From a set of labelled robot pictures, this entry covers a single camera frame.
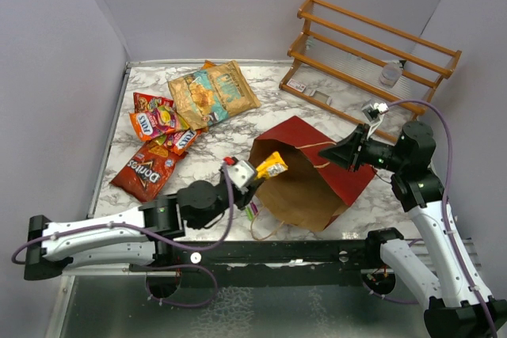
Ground clear plastic cup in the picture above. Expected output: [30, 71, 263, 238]
[379, 61, 403, 88]

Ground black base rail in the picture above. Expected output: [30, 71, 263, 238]
[130, 230, 421, 287]

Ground open small cardboard box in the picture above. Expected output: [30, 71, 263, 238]
[310, 90, 332, 105]

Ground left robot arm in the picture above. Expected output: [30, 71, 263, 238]
[24, 178, 262, 281]

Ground orange white snack box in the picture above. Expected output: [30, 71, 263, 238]
[129, 105, 189, 142]

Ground red doritos chip bag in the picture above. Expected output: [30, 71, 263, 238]
[110, 142, 186, 203]

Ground wooden shelf rack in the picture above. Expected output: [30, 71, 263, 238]
[280, 0, 462, 123]

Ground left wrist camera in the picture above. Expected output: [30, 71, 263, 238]
[224, 157, 257, 190]

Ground colourful orange candy bag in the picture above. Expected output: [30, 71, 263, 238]
[154, 129, 203, 155]

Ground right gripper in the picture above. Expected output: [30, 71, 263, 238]
[319, 123, 407, 172]

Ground yellow kettle chips bag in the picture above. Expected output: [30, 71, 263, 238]
[202, 60, 215, 70]

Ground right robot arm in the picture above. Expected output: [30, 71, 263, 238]
[318, 121, 506, 337]

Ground red brown paper bag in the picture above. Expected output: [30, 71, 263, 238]
[249, 116, 375, 233]

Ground yellow m&m's packet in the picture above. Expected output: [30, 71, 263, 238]
[255, 151, 288, 180]

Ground red cheez-it snack bag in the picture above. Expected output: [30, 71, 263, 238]
[133, 92, 173, 113]

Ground red white small box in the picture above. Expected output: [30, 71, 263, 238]
[287, 79, 306, 93]

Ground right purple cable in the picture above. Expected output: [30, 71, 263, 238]
[362, 99, 498, 338]

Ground gold foil snack bag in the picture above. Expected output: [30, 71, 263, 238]
[168, 60, 261, 130]

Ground green cap marker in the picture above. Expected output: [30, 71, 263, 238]
[246, 207, 254, 221]

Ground purple cap marker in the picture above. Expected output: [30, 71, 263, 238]
[250, 202, 258, 215]

